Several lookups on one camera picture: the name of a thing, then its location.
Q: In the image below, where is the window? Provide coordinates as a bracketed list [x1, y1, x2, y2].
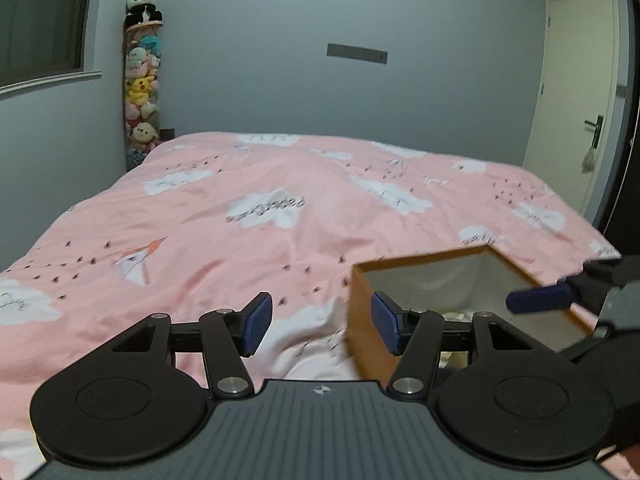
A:
[0, 0, 104, 96]

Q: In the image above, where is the dark tall panel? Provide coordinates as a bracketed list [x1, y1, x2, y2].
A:
[597, 0, 640, 261]

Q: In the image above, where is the pink printed blanket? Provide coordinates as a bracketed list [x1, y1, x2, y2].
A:
[0, 132, 624, 467]

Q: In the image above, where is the orange cardboard box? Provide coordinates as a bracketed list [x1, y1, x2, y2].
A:
[348, 245, 596, 382]

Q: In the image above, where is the black door handle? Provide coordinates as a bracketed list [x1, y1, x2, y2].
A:
[583, 115, 604, 149]

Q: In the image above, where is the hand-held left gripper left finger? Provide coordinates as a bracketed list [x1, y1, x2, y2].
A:
[112, 292, 274, 400]

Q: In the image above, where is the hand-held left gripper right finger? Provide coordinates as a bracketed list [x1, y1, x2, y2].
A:
[370, 290, 534, 397]

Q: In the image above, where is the clear tube of plush toys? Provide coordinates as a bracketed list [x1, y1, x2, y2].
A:
[122, 21, 165, 172]

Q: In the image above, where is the grey wall plate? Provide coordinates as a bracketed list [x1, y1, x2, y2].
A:
[327, 43, 389, 65]

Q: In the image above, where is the panda plush toy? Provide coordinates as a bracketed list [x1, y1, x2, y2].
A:
[125, 0, 164, 26]

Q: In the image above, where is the cream door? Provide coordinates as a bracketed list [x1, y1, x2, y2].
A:
[522, 0, 622, 222]

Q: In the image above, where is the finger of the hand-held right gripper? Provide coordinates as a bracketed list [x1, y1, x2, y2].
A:
[560, 326, 617, 362]
[506, 259, 626, 315]

